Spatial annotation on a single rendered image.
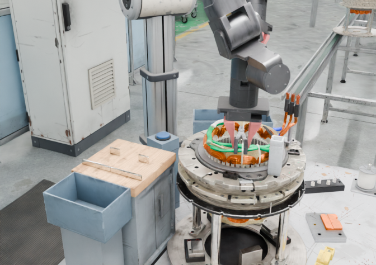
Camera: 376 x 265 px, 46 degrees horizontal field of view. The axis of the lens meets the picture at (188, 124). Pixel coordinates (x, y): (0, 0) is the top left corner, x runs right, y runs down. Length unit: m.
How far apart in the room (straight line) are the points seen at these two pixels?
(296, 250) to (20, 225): 1.89
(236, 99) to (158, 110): 0.66
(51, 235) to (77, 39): 1.37
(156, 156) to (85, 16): 2.27
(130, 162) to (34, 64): 2.31
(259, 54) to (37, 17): 2.58
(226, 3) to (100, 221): 0.52
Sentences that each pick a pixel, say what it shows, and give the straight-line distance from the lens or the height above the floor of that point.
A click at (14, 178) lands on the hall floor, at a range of 3.34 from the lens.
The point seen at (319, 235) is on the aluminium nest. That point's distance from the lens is 1.38.
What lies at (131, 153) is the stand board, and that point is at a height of 1.07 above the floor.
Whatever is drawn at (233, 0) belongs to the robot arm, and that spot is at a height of 1.50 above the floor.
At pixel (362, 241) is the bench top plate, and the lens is 1.43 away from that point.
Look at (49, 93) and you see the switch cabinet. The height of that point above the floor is 0.49.
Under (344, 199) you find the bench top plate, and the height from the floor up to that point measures 0.78.
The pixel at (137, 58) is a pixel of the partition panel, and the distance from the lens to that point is 5.02.
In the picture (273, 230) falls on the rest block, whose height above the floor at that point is 0.84.
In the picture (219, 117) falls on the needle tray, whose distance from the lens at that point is 1.48.
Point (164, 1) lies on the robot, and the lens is 1.38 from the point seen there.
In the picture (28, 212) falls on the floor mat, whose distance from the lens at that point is 2.94.
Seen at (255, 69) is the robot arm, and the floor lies 1.39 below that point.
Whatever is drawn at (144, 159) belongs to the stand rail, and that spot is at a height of 1.08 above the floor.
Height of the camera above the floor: 1.63
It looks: 24 degrees down
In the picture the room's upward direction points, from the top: straight up
